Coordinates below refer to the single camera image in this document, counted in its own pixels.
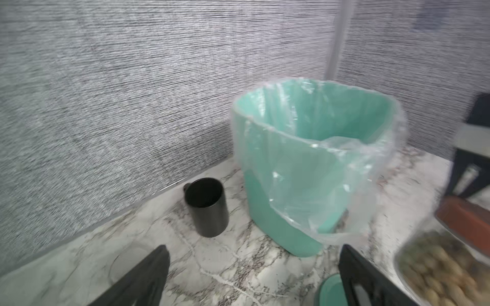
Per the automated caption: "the green plastic trash bin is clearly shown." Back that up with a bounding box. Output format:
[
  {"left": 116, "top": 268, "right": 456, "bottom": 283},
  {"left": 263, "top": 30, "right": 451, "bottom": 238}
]
[{"left": 231, "top": 78, "right": 399, "bottom": 258}]

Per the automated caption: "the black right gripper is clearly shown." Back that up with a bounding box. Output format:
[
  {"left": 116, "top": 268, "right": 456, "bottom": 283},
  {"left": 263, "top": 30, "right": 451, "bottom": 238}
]
[{"left": 444, "top": 93, "right": 489, "bottom": 198}]

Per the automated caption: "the black mug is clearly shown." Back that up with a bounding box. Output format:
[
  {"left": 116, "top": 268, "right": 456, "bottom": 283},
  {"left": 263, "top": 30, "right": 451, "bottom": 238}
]
[{"left": 183, "top": 177, "right": 229, "bottom": 238}]

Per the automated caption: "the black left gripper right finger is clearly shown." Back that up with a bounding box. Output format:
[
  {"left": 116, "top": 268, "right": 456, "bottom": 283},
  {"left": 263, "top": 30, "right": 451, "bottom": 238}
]
[{"left": 338, "top": 244, "right": 417, "bottom": 306}]

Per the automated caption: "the orange-lidded peanut jar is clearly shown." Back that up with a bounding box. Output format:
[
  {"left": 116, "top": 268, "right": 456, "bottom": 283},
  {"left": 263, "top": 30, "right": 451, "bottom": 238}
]
[{"left": 394, "top": 196, "right": 489, "bottom": 305}]

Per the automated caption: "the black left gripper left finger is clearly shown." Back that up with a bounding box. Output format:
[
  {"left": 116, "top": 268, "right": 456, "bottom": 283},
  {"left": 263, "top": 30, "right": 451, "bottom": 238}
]
[{"left": 89, "top": 245, "right": 170, "bottom": 306}]

